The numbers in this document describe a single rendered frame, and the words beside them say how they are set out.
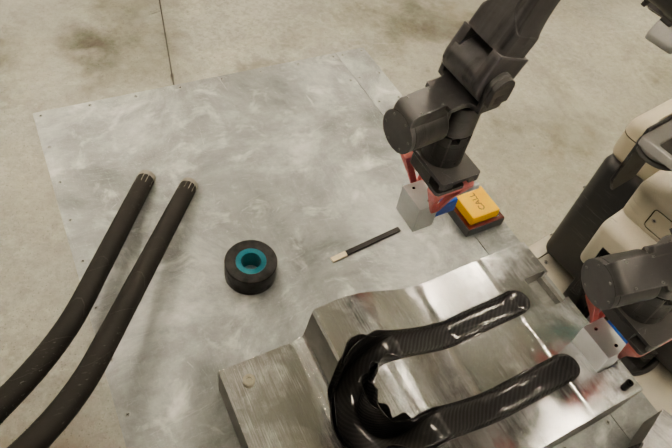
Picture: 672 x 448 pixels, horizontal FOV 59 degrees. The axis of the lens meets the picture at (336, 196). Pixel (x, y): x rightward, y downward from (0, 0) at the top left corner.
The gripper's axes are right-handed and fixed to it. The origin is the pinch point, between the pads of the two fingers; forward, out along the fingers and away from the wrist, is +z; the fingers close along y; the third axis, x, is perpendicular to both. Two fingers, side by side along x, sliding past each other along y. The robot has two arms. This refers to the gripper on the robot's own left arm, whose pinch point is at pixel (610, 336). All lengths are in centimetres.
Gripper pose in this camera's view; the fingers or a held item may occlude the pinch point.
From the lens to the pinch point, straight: 90.3
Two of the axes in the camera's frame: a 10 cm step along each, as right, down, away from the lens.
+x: 8.9, -3.1, 3.2
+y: 4.5, 7.1, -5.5
